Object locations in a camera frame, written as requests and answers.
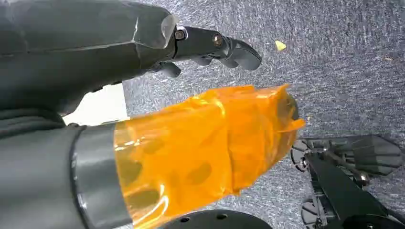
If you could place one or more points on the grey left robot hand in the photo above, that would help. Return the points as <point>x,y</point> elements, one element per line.
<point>79,38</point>

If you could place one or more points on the small yellow paper scrap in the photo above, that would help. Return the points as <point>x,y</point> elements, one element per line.
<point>280,45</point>

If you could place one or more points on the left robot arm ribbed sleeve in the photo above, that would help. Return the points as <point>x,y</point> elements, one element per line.
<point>25,123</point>

